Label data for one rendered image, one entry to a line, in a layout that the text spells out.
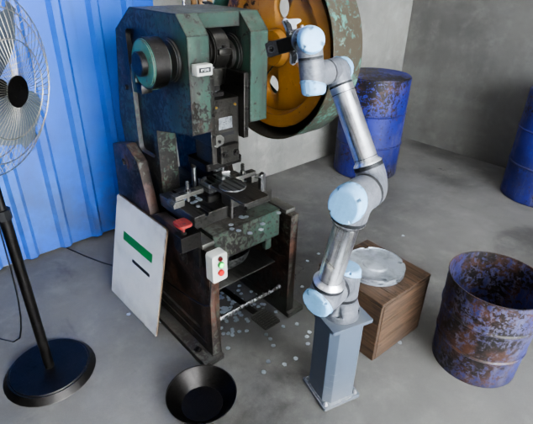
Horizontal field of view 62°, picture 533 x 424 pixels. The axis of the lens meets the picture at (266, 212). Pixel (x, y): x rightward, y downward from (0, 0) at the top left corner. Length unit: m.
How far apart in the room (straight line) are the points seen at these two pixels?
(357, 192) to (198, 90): 0.78
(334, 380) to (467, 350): 0.62
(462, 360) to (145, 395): 1.42
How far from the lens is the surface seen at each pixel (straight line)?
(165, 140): 2.10
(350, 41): 1.91
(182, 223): 1.78
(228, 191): 1.96
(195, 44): 1.74
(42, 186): 3.00
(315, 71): 1.34
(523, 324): 2.13
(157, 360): 2.28
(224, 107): 1.92
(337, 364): 1.91
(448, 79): 4.99
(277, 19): 2.16
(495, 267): 2.42
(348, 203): 1.32
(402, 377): 2.28
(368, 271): 2.21
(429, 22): 5.08
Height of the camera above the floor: 1.65
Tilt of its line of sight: 29 degrees down
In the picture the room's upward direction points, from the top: 1 degrees clockwise
